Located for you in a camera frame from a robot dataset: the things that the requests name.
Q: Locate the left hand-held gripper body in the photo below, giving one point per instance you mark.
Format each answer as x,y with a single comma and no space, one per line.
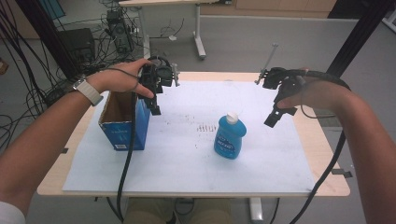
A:
155,76

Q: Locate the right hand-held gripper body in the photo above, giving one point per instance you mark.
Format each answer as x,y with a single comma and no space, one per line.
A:
280,79

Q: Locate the blue cardboard box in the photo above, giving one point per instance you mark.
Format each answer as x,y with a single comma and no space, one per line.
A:
120,133

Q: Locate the blue plastic bottle white cap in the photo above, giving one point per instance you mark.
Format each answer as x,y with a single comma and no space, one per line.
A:
229,140

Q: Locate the person's right hand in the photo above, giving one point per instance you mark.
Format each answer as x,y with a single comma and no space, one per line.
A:
317,93

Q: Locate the person's left hand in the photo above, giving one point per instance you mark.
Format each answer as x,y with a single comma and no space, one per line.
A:
121,77

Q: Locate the dark grey floor mat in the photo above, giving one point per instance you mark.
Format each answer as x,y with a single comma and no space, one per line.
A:
330,122

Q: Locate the white power adapter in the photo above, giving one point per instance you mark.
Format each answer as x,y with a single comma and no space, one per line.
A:
172,38

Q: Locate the white metal-legged desk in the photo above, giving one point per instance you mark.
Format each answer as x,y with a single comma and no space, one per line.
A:
199,31

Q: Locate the white table mat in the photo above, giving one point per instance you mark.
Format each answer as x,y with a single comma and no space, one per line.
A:
186,168

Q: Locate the wooden cabinet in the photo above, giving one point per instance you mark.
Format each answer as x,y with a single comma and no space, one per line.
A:
280,7

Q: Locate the black tape strip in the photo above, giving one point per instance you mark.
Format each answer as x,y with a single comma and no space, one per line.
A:
64,151
341,172

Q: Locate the black box-shaped device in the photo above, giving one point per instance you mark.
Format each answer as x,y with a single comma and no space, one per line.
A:
77,43

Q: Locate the white table leg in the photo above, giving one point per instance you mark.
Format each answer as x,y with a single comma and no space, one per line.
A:
256,210

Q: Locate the person's khaki trousers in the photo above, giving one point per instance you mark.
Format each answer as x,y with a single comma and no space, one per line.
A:
149,213

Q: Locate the teal panel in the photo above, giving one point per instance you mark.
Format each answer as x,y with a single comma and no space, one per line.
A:
53,7

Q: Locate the white shirt sleeve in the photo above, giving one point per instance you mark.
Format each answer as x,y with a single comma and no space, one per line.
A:
9,214

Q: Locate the black metal stand post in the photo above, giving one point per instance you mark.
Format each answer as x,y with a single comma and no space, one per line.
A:
358,34
46,34

